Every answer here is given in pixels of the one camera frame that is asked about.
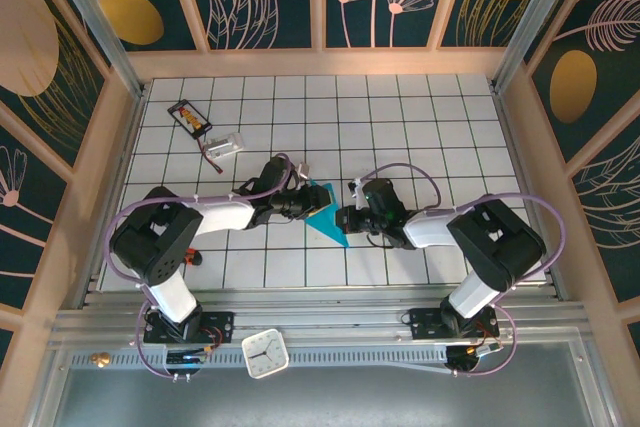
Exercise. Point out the black board with yellow connectors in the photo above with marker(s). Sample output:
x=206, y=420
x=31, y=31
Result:
x=190, y=118

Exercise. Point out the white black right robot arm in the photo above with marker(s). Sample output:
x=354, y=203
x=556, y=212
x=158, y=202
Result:
x=432, y=229

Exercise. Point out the white square clock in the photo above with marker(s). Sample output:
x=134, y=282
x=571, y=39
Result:
x=265, y=353

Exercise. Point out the aluminium frame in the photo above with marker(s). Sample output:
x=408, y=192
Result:
x=320, y=319

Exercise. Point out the small electronics board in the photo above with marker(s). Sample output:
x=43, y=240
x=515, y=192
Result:
x=462, y=359
x=182, y=358

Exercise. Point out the blue cloth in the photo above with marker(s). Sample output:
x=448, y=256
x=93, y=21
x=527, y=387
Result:
x=327, y=227

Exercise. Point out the grey metal sheet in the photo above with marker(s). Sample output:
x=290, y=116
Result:
x=350, y=397

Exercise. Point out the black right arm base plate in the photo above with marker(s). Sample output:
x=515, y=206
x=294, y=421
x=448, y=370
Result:
x=425, y=324

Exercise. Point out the orange black hand tool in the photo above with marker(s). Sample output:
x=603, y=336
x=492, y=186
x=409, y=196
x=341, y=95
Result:
x=192, y=257

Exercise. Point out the brass knob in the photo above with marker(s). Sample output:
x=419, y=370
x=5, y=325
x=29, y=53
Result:
x=101, y=360

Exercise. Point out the clear plastic box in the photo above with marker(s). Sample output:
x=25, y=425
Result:
x=225, y=144

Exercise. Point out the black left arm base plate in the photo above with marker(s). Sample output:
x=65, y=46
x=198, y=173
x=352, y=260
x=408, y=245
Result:
x=222, y=324

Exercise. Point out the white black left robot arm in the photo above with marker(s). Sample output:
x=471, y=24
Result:
x=222, y=217

